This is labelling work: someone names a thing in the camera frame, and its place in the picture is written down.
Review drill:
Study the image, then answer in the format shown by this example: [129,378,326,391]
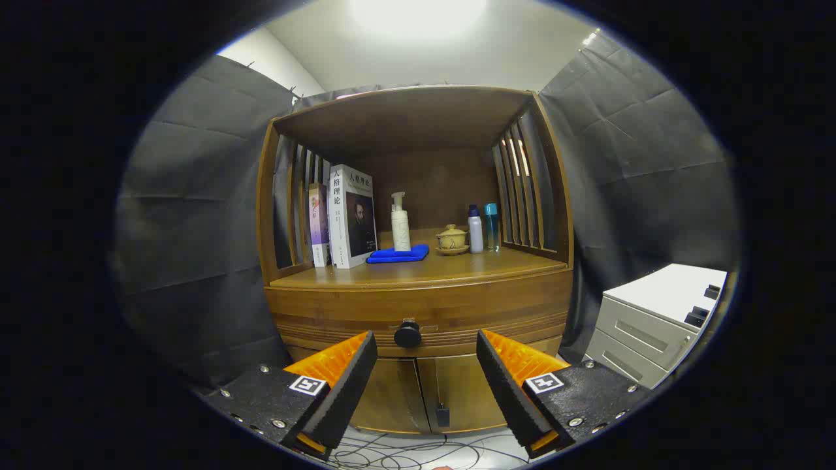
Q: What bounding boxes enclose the wooden drawer with black knob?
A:
[265,269,574,358]

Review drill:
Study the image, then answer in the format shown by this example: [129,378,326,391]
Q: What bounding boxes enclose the wooden cabinet with slatted sides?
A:
[256,85,575,437]

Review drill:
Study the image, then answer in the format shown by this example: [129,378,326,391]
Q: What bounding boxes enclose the white pump bottle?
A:
[391,191,412,252]

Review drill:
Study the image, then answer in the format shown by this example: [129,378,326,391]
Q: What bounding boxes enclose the yellow lidded teacup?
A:
[436,224,468,250]

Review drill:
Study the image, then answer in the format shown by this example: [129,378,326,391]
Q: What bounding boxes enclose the black floor cables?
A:
[327,431,530,470]

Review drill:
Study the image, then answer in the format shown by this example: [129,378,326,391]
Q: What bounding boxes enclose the blue folded cloth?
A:
[366,244,430,264]

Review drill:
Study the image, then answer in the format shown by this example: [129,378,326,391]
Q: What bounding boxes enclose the wooden countertop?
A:
[269,225,568,290]

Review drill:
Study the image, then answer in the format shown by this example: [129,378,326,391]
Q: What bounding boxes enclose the teal clear bottle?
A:
[484,203,500,253]

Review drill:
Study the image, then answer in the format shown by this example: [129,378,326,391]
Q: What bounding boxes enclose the white bottle with blue cap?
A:
[468,204,484,254]

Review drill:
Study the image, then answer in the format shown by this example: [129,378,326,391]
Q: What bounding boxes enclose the purple book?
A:
[308,183,331,268]

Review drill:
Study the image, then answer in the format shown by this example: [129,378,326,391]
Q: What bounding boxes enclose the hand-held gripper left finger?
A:
[196,330,379,463]

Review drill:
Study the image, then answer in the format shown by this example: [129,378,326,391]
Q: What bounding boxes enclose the white drawer cabinet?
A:
[583,263,728,390]

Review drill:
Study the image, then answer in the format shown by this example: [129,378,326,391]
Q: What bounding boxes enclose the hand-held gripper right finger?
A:
[475,328,654,459]

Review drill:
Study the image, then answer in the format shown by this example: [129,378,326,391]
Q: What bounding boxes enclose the white book with portrait cover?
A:
[328,164,378,270]

